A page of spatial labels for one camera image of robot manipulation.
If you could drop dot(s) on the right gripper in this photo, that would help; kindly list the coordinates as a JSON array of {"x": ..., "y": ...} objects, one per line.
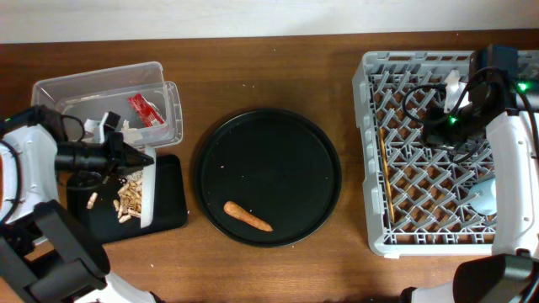
[{"x": 431, "y": 130}]

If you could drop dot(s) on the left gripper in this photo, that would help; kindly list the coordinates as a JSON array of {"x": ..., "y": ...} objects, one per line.
[{"x": 123, "y": 155}]

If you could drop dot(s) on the white tissue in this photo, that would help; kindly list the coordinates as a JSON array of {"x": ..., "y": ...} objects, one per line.
[{"x": 131, "y": 135}]

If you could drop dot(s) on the grey plate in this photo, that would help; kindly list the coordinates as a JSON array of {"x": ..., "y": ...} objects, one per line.
[{"x": 148, "y": 189}]

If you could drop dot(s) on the red snack wrapper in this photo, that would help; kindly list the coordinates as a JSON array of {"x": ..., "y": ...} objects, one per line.
[{"x": 148, "y": 112}]

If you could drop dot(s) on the light blue cup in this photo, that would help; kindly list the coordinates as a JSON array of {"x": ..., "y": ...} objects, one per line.
[{"x": 483, "y": 197}]

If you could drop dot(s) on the orange carrot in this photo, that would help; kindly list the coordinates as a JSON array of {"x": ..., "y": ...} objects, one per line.
[{"x": 234, "y": 210}]

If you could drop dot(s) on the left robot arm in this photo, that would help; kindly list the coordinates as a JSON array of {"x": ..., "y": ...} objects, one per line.
[{"x": 46, "y": 254}]

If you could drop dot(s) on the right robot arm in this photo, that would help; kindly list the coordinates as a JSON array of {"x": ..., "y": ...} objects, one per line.
[{"x": 503, "y": 110}]

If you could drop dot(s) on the grey dishwasher rack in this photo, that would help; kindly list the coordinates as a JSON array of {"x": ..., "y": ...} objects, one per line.
[{"x": 416, "y": 197}]

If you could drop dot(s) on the pile of rice grains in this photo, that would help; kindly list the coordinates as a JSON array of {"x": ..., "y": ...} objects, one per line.
[{"x": 134, "y": 177}]

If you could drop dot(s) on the pile of peanut shells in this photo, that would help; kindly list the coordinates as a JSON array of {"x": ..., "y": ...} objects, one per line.
[{"x": 125, "y": 198}]

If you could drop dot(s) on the clear plastic bin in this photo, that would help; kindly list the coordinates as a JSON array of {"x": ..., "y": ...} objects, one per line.
[{"x": 89, "y": 95}]

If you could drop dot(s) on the black rectangular bin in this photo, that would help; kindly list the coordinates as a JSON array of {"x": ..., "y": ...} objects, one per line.
[{"x": 169, "y": 210}]

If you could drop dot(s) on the round black tray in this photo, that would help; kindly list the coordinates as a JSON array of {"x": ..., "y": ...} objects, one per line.
[{"x": 278, "y": 166}]

